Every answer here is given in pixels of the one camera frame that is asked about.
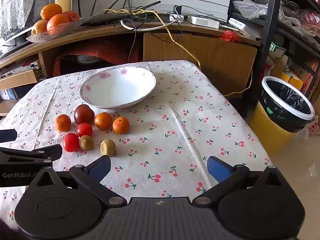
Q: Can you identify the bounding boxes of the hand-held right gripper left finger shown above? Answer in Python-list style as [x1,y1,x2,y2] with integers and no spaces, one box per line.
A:
[29,155,127,207]

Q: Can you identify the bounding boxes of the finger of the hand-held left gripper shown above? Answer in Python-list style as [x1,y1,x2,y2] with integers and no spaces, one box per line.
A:
[0,144,62,167]
[0,129,17,144]

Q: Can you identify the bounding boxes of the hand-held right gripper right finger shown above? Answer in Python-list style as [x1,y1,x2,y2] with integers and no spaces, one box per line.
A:
[191,156,292,208]

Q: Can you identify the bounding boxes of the yellowish kiwi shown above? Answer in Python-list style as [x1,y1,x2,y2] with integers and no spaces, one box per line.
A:
[100,139,116,157]

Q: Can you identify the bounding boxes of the red cherry tomato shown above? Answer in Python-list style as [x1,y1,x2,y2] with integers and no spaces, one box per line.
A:
[76,123,93,137]
[63,133,80,153]

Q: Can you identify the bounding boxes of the brown kiwi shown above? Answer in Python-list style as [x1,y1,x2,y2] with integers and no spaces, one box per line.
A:
[79,135,94,151]

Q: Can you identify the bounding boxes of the wrinkled orange mandarin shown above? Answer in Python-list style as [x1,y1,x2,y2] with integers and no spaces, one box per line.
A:
[55,114,72,132]

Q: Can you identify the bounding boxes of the dark red tomato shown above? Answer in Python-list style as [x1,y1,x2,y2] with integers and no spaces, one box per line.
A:
[74,104,95,125]

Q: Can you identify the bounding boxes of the white floral bowl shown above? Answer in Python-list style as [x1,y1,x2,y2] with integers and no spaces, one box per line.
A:
[80,66,157,110]

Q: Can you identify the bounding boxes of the blue white box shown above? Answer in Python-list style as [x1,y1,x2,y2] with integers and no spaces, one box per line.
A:
[0,89,18,100]

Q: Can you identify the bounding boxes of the cherry print tablecloth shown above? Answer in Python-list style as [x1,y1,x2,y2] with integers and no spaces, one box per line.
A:
[0,60,273,230]

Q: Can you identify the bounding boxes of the grey set-top box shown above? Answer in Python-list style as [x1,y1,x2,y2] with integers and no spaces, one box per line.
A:
[0,64,42,79]

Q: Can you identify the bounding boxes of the yellow trash bin black liner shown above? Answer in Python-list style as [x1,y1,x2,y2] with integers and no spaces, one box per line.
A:
[250,76,315,157]

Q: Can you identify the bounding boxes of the white plastic bag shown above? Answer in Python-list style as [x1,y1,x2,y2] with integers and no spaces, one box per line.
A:
[305,116,320,137]

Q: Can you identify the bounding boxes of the yellow box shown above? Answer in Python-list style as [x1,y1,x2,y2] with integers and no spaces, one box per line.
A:
[281,70,304,91]

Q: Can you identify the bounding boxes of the yellow apple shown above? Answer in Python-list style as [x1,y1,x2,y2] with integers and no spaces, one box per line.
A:
[31,19,48,34]

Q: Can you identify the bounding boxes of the large red plastic bag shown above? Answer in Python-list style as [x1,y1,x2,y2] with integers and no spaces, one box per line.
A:
[54,40,143,77]

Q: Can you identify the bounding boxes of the wooden television cabinet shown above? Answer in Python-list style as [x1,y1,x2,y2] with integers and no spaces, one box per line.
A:
[0,20,262,117]

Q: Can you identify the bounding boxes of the glass fruit dish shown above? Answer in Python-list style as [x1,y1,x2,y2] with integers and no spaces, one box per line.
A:
[26,19,83,43]

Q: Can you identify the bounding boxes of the large orange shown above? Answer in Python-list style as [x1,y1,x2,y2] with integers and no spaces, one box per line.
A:
[46,13,70,32]
[40,3,63,20]

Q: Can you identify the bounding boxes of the green white box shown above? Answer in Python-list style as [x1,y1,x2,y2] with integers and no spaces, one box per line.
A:
[270,42,287,58]

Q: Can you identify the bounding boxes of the white lace cloth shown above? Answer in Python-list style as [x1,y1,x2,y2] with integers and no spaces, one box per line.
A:
[0,0,39,37]

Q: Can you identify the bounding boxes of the small red plastic bag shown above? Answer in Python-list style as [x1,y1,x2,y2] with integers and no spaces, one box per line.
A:
[221,29,240,42]

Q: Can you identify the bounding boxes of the red apple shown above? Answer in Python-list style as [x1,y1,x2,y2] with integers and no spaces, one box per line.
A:
[62,11,80,23]

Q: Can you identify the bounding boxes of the white vented device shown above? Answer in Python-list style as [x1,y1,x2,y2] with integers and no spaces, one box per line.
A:
[228,17,258,40]

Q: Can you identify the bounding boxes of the black router with antennas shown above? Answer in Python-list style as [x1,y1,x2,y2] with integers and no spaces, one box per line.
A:
[76,0,162,27]

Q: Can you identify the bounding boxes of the black metal shelf rack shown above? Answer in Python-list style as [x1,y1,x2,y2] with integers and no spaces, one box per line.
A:
[230,0,320,102]

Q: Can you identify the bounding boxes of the white modem box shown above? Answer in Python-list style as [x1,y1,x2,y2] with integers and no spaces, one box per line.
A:
[187,15,221,29]

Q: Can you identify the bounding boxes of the bubble wrap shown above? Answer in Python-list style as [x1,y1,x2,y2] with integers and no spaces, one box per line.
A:
[232,0,268,20]

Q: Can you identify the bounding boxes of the clear plastic bag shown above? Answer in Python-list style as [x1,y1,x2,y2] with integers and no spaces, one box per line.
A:
[281,0,320,37]

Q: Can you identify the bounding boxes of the thin black cable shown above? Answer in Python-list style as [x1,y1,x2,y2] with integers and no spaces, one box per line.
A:
[30,64,48,80]

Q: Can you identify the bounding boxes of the yellow cable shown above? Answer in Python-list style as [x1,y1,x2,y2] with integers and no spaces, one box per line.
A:
[101,8,253,97]

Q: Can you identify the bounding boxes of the hanging black cable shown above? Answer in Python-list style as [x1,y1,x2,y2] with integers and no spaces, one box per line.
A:
[114,15,141,63]

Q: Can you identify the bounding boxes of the thick white cable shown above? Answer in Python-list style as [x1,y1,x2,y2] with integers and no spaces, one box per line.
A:
[120,17,177,32]

